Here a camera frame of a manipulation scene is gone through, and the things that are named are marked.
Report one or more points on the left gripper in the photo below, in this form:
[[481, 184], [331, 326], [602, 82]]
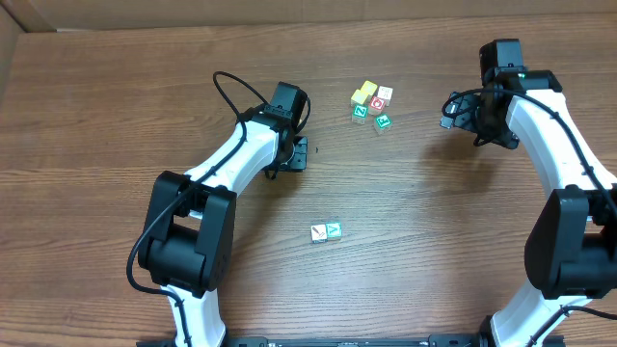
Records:
[[299, 154]]

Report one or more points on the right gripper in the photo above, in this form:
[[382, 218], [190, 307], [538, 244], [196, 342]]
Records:
[[459, 112]]

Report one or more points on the white block dark drawing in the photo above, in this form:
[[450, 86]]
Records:
[[318, 234]]

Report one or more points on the green block letter V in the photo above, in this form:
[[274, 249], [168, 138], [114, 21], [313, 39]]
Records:
[[334, 231]]

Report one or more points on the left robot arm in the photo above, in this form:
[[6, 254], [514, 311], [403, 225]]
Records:
[[188, 233]]

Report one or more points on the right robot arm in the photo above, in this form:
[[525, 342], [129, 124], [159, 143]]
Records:
[[570, 254]]

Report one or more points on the white block top right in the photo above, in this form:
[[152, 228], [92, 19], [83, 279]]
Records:
[[385, 93]]

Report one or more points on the green block right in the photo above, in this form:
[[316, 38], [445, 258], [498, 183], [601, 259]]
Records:
[[382, 123]]

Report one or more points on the green block letter Z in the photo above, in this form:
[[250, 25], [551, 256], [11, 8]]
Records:
[[359, 114]]

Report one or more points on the red block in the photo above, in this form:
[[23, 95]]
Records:
[[376, 106]]

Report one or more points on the yellow block lower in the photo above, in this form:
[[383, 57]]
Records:
[[359, 97]]

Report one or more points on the yellow block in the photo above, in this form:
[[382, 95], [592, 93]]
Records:
[[369, 87], [359, 97]]

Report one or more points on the yellow block upper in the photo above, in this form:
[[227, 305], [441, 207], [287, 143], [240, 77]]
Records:
[[369, 87]]

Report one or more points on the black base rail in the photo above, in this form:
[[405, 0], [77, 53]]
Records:
[[433, 340]]

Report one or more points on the cardboard box wall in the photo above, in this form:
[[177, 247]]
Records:
[[166, 47]]

